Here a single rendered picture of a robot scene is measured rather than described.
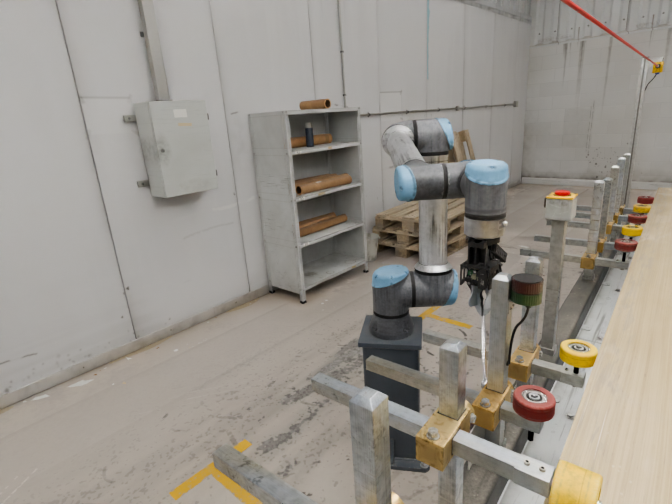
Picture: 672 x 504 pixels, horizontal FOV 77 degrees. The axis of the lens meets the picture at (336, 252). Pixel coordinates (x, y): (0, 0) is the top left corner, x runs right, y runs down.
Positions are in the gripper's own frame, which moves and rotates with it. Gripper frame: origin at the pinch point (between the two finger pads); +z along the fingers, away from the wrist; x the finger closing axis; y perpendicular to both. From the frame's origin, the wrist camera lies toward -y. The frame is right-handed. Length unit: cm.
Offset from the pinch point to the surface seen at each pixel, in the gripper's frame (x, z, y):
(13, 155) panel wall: -253, -41, 22
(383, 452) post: 10, -8, 62
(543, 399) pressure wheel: 18.4, 9.1, 15.8
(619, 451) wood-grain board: 32.2, 9.6, 22.8
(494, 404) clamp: 9.4, 12.6, 18.2
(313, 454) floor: -81, 99, -15
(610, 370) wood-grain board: 27.7, 9.4, -3.2
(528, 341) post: 8.3, 11.9, -11.4
